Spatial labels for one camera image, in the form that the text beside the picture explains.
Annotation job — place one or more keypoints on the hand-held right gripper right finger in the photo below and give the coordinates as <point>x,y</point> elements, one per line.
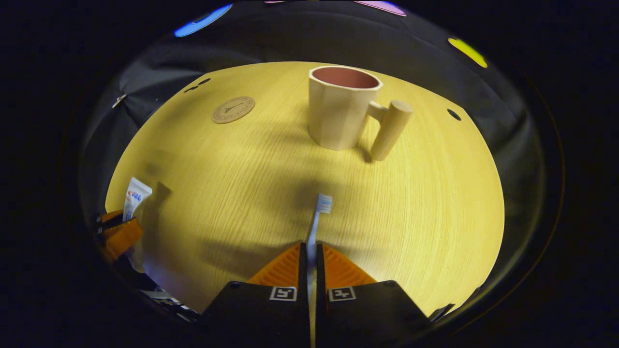
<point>320,275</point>

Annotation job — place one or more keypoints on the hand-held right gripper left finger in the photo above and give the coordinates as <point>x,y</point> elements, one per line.
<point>303,275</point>

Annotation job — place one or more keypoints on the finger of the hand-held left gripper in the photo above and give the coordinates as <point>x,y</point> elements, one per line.
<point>123,239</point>
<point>110,216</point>

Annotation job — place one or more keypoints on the white toothpaste tube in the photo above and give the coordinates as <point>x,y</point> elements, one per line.
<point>135,195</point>

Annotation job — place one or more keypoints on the white toothbrush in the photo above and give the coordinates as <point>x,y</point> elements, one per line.
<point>315,227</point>

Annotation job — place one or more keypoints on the round brown coaster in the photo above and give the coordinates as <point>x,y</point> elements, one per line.
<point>233,109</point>

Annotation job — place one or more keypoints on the yellow wooden desktop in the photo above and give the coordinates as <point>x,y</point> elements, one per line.
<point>242,193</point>

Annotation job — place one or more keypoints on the silver cloth clip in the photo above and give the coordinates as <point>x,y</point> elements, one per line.
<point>118,100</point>

